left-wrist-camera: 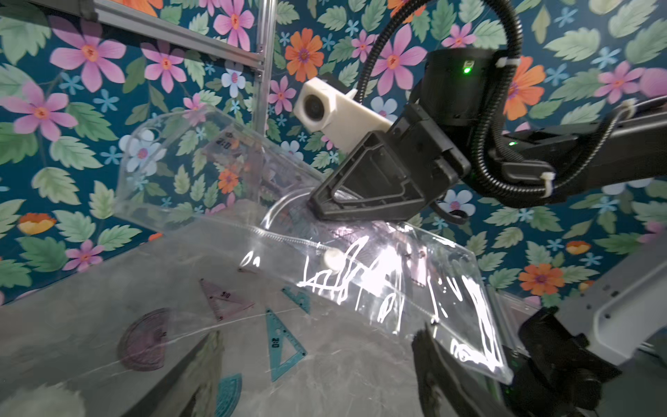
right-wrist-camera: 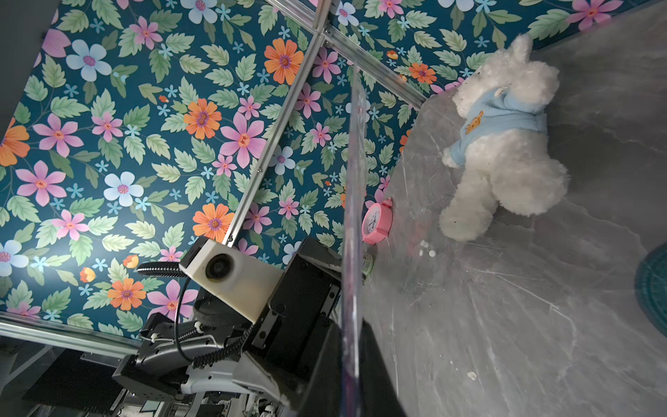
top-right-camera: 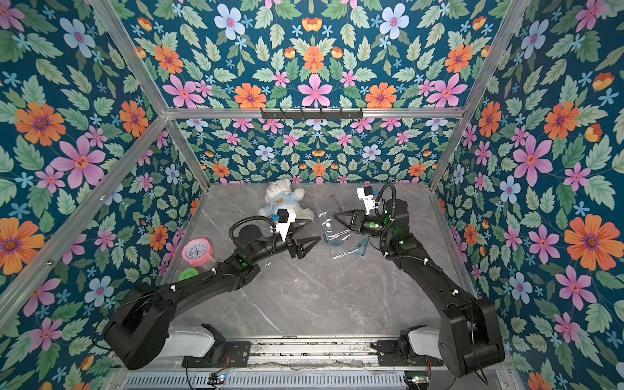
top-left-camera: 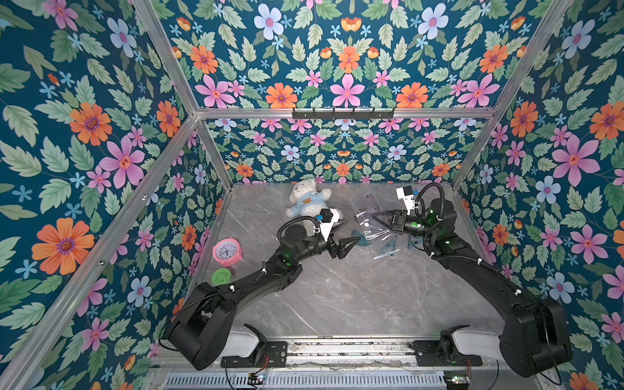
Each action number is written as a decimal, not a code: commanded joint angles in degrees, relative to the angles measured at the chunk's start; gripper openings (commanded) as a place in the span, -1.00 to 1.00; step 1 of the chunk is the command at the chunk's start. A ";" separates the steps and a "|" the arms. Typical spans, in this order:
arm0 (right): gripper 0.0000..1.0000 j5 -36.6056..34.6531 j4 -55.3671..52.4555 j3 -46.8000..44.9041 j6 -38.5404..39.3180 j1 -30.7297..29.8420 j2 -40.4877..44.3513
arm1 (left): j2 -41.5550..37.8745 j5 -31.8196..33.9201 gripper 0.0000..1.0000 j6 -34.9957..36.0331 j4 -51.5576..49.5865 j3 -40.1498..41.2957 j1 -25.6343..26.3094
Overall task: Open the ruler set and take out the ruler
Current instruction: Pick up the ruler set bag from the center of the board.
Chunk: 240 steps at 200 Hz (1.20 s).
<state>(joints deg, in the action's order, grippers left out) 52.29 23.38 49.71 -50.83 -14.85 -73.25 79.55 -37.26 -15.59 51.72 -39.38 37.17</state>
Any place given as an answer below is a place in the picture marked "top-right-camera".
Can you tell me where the teal protractor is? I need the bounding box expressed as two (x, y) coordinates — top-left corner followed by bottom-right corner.
(323, 230), (350, 246)

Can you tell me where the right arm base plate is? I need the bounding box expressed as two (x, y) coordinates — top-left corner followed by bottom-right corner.
(370, 340), (444, 367)

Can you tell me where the pink alarm clock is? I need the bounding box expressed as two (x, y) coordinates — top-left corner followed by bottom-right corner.
(182, 237), (214, 268)

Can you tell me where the teal triangle ruler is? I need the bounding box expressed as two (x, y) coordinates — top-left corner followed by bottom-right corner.
(349, 237), (370, 257)

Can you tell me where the white teddy bear blue shirt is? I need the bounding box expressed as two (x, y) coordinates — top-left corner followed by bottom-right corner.
(258, 179), (315, 220)

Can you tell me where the green small jar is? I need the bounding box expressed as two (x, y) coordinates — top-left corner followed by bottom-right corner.
(178, 267), (199, 281)

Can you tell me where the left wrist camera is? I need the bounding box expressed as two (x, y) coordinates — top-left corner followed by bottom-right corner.
(272, 208), (297, 241)

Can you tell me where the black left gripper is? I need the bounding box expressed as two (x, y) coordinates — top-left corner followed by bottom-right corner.
(247, 218), (316, 266)

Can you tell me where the white vent grille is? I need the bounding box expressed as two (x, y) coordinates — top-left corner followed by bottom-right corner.
(123, 371), (407, 389)

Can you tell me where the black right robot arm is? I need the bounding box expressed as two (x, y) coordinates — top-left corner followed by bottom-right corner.
(332, 184), (505, 377)

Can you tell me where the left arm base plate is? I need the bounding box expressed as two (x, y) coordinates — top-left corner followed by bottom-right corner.
(182, 341), (251, 369)

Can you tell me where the black hook rail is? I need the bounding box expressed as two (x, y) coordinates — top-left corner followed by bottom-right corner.
(260, 108), (364, 120)

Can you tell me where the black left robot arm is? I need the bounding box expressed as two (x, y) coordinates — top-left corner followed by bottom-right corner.
(102, 215), (321, 371)

